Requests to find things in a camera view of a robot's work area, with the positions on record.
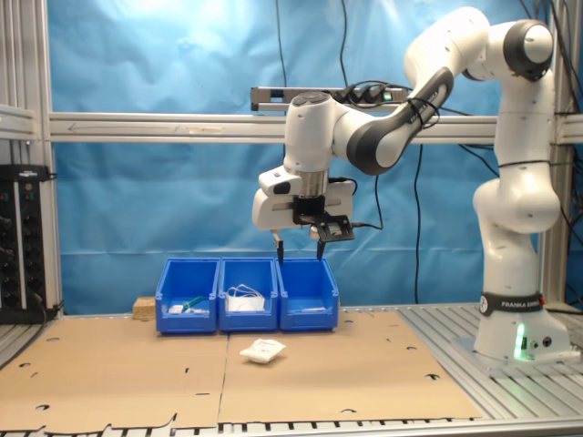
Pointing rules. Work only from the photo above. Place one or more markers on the white cotton packet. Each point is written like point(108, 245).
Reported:
point(263, 351)

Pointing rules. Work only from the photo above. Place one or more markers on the printed flat cotton packet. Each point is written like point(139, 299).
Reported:
point(314, 310)

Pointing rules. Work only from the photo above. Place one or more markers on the blue bin with cotton packet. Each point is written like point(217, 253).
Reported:
point(305, 321)

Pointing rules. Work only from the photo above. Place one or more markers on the pale face mask stack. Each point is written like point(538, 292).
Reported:
point(246, 306)

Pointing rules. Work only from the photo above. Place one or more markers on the blue bin with face masks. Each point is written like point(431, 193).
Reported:
point(248, 322)

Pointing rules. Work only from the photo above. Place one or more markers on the loose green capped tube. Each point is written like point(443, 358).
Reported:
point(195, 301)

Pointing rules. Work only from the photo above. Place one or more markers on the clear packet with green item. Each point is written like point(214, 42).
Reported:
point(200, 311)

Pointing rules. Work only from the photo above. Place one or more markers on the grey aluminium socket strip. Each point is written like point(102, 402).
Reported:
point(273, 105)

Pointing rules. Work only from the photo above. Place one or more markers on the long white printed packet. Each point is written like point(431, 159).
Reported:
point(175, 309)

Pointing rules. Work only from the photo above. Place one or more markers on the blue bin with tube packets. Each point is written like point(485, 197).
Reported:
point(182, 325)

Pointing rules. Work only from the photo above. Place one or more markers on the brown cardboard sheet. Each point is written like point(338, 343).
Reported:
point(355, 378)
point(114, 373)

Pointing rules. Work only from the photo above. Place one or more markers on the horizontal aluminium beam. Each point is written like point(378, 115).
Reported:
point(159, 127)

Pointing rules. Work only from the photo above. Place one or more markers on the chipboard wood board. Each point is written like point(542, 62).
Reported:
point(145, 309)

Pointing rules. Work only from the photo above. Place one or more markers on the black power strip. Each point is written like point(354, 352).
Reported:
point(396, 94)

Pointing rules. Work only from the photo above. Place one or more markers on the black rack device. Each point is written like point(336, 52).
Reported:
point(27, 250)

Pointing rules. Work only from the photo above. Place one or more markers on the short aluminium side beam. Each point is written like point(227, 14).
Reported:
point(23, 122)

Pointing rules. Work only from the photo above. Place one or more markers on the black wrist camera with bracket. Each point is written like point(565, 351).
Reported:
point(337, 227)

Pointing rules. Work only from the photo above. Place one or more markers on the vertical aluminium post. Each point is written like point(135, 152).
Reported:
point(36, 54)
point(553, 264)

